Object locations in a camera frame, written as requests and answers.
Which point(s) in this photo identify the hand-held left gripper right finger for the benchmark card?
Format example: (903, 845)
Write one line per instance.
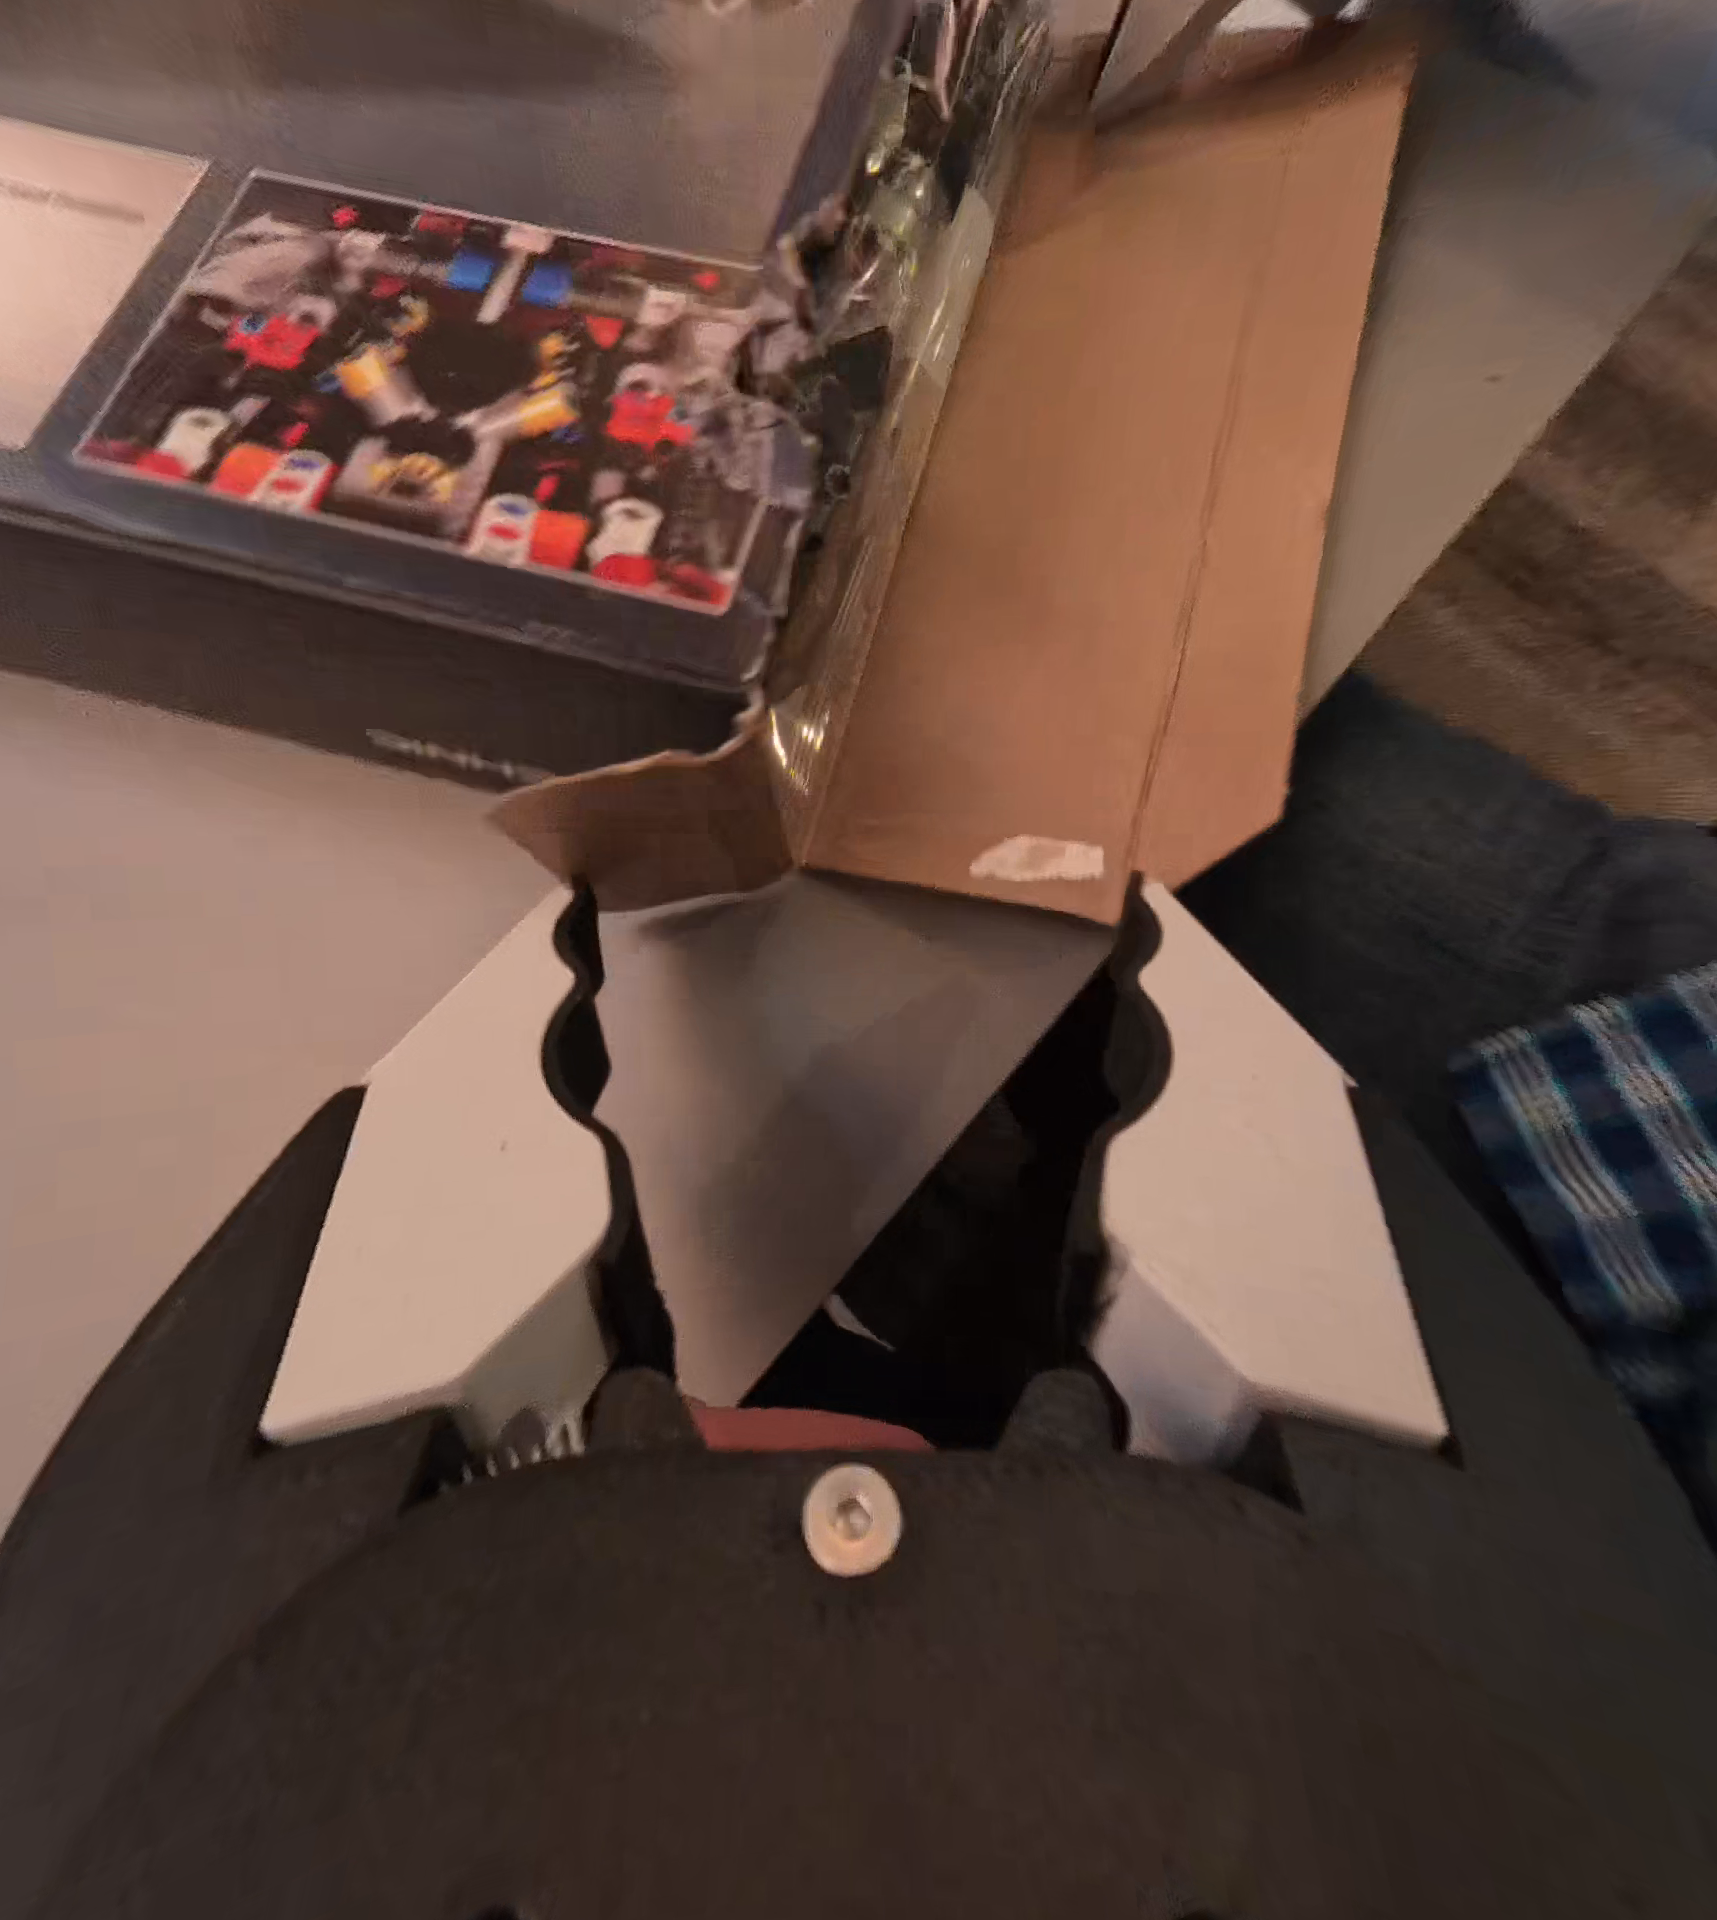
(1247, 1199)

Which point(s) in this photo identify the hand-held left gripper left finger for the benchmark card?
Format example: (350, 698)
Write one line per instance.
(453, 1199)

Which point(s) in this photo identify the dark lego set box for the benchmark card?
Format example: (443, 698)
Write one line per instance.
(393, 404)

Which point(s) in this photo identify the clear bag of lego pieces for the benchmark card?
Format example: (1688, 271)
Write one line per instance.
(931, 225)

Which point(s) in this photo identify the person's leg in blue jeans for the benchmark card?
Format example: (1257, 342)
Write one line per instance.
(1459, 885)

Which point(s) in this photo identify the blue plaid shirt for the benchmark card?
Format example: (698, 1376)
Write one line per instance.
(1654, 1140)

